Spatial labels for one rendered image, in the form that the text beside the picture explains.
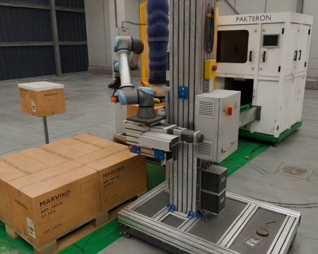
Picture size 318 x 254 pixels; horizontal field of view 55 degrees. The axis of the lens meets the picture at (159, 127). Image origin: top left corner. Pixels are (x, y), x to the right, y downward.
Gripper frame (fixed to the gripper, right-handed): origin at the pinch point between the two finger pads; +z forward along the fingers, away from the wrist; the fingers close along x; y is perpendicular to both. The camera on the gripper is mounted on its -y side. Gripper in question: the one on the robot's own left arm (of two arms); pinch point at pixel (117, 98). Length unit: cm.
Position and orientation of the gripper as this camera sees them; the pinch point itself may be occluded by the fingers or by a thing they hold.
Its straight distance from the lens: 289.3
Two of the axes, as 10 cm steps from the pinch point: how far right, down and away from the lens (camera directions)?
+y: 6.5, -2.2, 7.2
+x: -7.6, -1.7, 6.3
